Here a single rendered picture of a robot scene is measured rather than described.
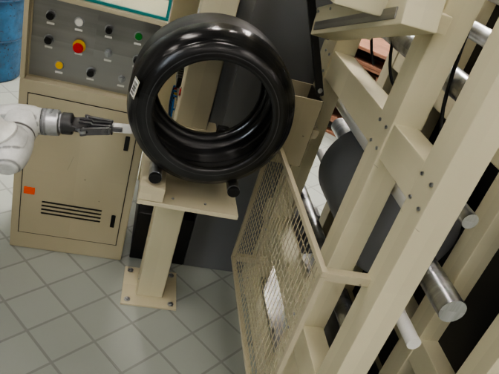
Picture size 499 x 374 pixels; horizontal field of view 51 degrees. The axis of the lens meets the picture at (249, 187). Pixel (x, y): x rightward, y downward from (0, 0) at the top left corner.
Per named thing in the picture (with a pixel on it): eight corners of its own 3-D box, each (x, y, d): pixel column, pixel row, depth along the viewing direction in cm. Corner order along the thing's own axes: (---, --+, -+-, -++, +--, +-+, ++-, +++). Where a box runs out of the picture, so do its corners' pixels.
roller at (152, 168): (154, 127, 205) (165, 130, 207) (151, 136, 207) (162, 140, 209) (151, 171, 176) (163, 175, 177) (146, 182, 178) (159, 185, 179)
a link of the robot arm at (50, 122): (45, 103, 175) (64, 105, 176) (47, 128, 179) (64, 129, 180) (39, 114, 167) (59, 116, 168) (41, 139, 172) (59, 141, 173)
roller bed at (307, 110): (260, 139, 230) (280, 76, 216) (290, 145, 234) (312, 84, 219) (266, 160, 213) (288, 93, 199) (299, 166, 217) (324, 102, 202)
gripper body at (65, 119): (58, 118, 169) (87, 120, 170) (62, 107, 176) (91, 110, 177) (59, 138, 172) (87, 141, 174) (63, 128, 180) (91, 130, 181)
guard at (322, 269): (230, 257, 251) (272, 129, 217) (234, 257, 251) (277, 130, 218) (252, 427, 175) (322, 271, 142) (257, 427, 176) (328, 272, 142)
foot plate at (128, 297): (125, 267, 269) (125, 263, 268) (176, 274, 275) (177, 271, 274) (119, 304, 246) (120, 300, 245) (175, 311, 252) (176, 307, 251)
